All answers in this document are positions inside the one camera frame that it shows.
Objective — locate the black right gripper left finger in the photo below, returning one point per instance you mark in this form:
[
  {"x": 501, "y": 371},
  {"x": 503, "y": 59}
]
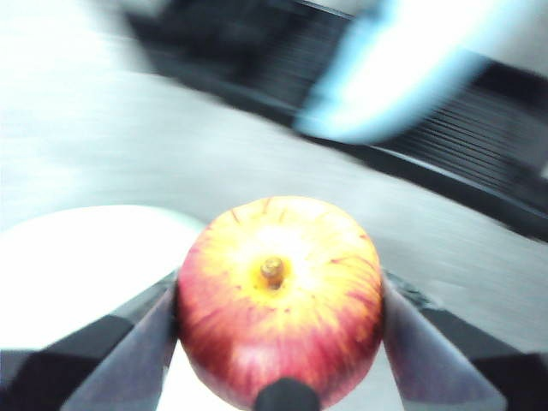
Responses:
[{"x": 107, "y": 364}]

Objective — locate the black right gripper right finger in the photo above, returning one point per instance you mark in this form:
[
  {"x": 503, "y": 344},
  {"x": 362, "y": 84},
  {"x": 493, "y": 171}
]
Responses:
[{"x": 449, "y": 364}]

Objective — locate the green plate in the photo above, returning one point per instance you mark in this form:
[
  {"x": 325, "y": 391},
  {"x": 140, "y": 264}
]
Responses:
[{"x": 85, "y": 257}]

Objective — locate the red apple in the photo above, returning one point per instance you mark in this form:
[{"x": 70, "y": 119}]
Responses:
[{"x": 278, "y": 308}]

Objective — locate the blue plate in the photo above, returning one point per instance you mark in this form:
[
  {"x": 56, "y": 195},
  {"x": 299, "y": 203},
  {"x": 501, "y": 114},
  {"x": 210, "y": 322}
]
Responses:
[{"x": 385, "y": 64}]

